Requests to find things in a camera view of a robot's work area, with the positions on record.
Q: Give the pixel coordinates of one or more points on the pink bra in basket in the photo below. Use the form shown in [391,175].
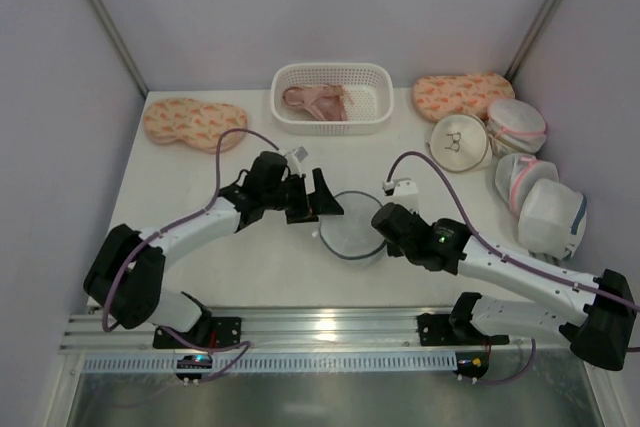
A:
[324,102]

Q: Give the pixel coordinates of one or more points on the white slotted cable duct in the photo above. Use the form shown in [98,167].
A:
[255,362]

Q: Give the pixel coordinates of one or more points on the white mesh bag pink zipper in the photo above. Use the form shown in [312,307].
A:
[515,127]

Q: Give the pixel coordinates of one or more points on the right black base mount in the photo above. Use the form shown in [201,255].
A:
[455,328]

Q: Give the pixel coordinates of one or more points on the large white bag blue trim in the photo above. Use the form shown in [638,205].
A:
[552,220]

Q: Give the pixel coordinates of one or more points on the peach patterned bra case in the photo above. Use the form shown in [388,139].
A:
[437,96]
[197,124]

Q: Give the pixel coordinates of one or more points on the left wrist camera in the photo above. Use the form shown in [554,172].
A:
[295,154]

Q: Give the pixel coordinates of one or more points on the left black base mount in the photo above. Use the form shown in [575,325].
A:
[210,332]

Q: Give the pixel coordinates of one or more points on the right peach patterned bra case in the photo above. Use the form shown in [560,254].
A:
[437,96]

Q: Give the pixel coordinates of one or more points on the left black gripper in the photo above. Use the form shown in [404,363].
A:
[304,198]

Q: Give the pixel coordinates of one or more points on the left peach patterned bra case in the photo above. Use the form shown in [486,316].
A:
[197,124]

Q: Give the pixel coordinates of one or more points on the white mesh bag pink trim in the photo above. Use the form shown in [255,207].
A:
[515,176]

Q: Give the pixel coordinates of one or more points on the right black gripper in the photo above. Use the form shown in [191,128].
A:
[396,251]

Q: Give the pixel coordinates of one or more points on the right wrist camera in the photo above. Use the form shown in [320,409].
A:
[403,192]

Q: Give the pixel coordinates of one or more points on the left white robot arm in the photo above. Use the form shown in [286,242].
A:
[126,277]

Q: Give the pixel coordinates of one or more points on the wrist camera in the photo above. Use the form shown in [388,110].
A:
[403,192]
[295,154]

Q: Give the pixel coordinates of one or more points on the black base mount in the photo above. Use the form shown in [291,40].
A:
[210,332]
[455,328]

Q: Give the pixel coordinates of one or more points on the aluminium mounting rail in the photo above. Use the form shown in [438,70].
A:
[294,329]

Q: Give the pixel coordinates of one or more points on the white plastic basket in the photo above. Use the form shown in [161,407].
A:
[369,85]

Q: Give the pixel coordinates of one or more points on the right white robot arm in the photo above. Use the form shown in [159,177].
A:
[593,315]

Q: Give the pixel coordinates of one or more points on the cream laundry bag beige trim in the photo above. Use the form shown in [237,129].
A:
[460,143]

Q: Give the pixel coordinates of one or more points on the white mesh bag blue trim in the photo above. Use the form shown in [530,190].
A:
[350,236]

